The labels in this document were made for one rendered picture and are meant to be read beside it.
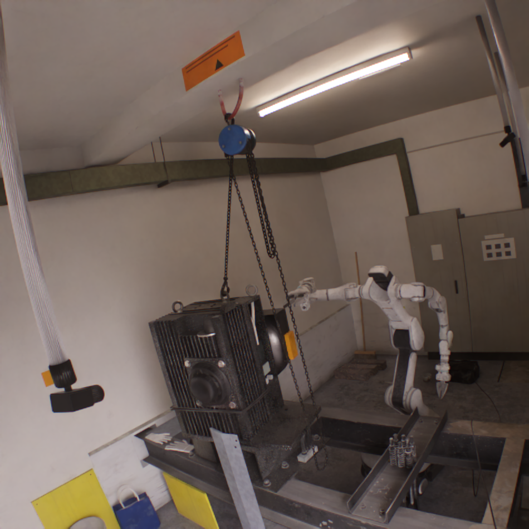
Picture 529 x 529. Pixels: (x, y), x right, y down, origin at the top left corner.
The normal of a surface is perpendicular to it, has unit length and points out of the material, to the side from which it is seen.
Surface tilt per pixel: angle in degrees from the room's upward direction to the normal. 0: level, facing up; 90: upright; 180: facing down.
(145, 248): 90
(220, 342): 90
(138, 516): 89
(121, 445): 90
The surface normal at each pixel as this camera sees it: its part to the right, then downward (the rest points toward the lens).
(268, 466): 0.74, -0.07
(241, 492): -0.47, 0.22
